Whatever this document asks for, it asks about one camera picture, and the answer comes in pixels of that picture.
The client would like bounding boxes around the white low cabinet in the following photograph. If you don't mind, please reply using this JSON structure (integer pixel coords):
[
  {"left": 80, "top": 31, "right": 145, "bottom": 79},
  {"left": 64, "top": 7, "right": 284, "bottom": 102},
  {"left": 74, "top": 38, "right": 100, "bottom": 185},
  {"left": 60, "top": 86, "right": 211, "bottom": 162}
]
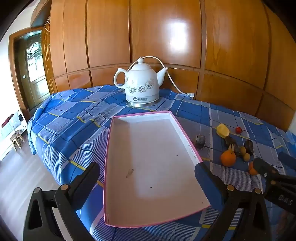
[{"left": 0, "top": 111, "right": 27, "bottom": 160}]

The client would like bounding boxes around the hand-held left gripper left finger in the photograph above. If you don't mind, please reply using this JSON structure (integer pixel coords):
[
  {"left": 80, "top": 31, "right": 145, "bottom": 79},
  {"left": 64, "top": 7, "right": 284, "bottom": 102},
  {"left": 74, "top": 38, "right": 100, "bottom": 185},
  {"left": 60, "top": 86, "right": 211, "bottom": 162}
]
[{"left": 23, "top": 161, "right": 101, "bottom": 241}]

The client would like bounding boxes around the white kettle power cable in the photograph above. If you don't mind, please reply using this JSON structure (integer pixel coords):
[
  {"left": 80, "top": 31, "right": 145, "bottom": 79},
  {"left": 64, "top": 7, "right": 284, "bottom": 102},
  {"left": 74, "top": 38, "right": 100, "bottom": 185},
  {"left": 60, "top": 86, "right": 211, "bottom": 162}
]
[{"left": 139, "top": 56, "right": 191, "bottom": 96}]

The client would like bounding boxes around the blue checked blanket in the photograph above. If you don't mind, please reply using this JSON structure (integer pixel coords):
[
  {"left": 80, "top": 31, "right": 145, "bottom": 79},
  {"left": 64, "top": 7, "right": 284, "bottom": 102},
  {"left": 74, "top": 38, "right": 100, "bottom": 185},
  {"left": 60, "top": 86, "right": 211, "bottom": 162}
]
[{"left": 26, "top": 85, "right": 296, "bottom": 241}]

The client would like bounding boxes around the white floral electric kettle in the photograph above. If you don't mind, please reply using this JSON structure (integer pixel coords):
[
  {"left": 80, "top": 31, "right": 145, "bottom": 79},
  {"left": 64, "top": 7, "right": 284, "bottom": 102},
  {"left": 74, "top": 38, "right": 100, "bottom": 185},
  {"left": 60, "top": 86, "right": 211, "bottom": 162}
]
[{"left": 113, "top": 57, "right": 168, "bottom": 107}]

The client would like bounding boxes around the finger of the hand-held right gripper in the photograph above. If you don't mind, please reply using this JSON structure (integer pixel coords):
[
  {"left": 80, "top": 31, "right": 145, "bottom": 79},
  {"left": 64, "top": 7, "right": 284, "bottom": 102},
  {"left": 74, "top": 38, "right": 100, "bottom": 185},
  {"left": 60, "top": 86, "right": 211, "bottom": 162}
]
[{"left": 253, "top": 158, "right": 282, "bottom": 184}]

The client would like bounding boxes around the yellow potato chunk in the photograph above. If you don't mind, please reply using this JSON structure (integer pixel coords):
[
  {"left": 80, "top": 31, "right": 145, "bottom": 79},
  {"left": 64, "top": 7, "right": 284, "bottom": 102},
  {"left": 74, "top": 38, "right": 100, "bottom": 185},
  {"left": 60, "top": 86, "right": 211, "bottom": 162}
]
[{"left": 216, "top": 123, "right": 230, "bottom": 138}]

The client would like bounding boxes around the wooden panelled wardrobe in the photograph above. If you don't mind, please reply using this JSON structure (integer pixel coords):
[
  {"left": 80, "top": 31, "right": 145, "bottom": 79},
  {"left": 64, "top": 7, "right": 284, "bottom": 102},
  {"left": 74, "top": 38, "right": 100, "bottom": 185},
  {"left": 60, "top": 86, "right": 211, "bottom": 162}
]
[{"left": 30, "top": 0, "right": 296, "bottom": 132}]

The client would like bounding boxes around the wooden glazed door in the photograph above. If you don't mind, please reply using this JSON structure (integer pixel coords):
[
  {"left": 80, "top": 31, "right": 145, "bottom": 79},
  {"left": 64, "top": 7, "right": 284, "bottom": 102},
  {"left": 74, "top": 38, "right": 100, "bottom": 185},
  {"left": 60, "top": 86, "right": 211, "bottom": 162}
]
[{"left": 14, "top": 28, "right": 50, "bottom": 109}]

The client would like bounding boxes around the small mandarin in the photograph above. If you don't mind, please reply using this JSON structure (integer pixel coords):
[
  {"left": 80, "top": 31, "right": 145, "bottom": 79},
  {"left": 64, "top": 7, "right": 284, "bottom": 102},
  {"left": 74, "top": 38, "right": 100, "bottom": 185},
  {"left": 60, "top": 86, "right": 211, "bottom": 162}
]
[{"left": 248, "top": 161, "right": 259, "bottom": 176}]

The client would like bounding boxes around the large orange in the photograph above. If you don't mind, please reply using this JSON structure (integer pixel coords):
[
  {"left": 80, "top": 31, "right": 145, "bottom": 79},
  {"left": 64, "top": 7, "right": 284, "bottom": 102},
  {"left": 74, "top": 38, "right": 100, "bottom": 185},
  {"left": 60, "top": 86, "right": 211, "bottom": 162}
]
[{"left": 220, "top": 150, "right": 236, "bottom": 167}]

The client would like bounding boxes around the small wooden stool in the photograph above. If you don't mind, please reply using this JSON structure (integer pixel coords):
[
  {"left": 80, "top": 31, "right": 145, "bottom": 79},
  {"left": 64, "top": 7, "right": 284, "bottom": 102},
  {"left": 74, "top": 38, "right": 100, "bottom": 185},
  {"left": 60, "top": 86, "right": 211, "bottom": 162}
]
[{"left": 10, "top": 132, "right": 25, "bottom": 152}]

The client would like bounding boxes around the dark sugarcane piece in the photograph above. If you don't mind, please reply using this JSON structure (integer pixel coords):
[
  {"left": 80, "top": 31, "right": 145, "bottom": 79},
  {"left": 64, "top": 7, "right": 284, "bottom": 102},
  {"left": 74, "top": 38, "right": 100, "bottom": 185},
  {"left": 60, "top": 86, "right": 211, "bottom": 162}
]
[
  {"left": 195, "top": 134, "right": 206, "bottom": 149},
  {"left": 228, "top": 144, "right": 241, "bottom": 156}
]

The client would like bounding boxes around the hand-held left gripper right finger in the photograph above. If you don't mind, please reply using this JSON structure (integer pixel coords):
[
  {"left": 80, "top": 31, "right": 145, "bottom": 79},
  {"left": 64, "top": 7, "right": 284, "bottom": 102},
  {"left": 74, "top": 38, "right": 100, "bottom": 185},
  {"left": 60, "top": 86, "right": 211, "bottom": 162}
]
[{"left": 194, "top": 163, "right": 272, "bottom": 241}]

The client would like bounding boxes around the pink-rimmed cardboard tray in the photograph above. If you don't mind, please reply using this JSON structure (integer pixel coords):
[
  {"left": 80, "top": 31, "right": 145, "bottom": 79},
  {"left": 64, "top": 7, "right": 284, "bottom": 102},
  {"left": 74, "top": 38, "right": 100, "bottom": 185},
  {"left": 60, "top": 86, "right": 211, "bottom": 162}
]
[{"left": 103, "top": 111, "right": 211, "bottom": 227}]

